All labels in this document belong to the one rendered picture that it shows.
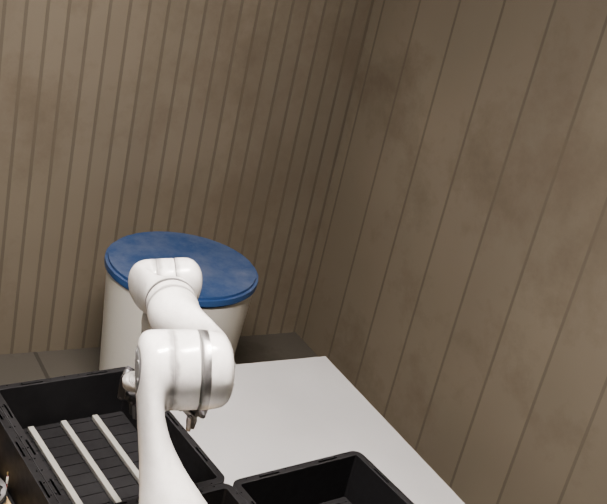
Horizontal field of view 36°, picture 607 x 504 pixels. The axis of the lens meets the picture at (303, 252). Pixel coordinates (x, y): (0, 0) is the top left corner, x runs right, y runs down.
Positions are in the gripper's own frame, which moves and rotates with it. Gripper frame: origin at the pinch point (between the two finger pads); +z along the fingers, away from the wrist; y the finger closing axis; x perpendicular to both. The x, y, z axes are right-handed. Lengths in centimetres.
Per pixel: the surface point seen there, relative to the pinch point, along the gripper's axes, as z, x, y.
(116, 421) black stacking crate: 31.3, -21.1, 16.3
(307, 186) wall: 109, -219, 5
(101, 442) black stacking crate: 28.7, -13.4, 16.6
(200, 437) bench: 51, -37, 2
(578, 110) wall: 17, -159, -79
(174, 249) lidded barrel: 90, -142, 40
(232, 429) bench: 53, -43, -4
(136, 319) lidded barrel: 92, -108, 42
